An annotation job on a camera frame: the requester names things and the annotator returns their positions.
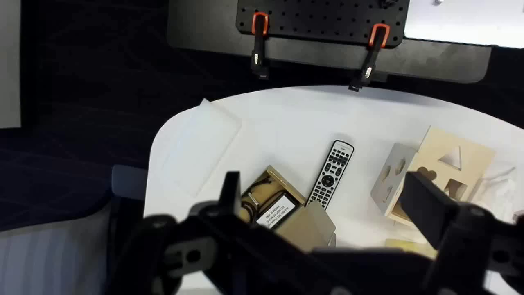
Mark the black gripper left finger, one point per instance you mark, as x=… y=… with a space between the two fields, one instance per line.
x=229 y=192

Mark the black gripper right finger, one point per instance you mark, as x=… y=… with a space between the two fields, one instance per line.
x=427 y=206

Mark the wooden shape sorter cube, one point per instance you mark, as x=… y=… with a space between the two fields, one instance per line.
x=450 y=162

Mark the open cardboard box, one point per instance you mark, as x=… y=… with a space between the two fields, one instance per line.
x=273 y=203

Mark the white flat foam pad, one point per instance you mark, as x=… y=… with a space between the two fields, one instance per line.
x=186 y=151

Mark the crumpled white tissue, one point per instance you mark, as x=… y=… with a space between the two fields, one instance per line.
x=502 y=190

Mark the black remote control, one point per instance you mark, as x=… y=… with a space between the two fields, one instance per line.
x=330 y=172

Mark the orange black clamp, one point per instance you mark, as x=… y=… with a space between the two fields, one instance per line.
x=376 y=41
x=257 y=56

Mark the black perforated board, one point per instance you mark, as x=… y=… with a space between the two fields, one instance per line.
x=350 y=21

